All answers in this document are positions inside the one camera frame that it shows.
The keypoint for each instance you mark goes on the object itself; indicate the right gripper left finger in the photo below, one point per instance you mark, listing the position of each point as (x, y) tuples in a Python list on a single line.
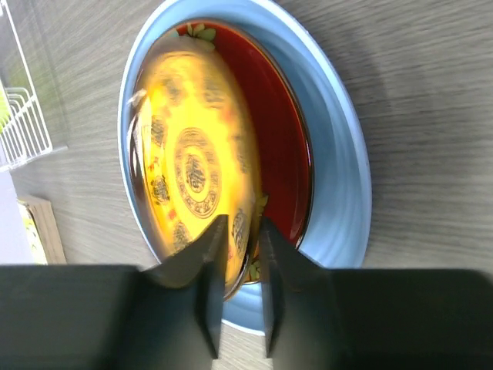
[(116, 316)]

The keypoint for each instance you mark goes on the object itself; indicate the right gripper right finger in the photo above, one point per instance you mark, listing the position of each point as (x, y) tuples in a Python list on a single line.
[(359, 318)]

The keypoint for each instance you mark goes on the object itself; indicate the brown yellow plate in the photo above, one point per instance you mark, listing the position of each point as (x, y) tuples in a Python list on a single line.
[(193, 151)]

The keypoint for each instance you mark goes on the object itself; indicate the red floral plate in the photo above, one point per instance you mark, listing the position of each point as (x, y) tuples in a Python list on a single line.
[(280, 126)]

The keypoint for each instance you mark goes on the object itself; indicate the white wire dish rack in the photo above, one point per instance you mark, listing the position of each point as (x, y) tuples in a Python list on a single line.
[(24, 134)]

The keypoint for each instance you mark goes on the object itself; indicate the light blue plate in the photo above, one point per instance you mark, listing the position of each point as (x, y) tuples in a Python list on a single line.
[(340, 219)]

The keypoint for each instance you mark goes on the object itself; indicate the green illustrated book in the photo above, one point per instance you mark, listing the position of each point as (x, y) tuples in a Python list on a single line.
[(41, 230)]

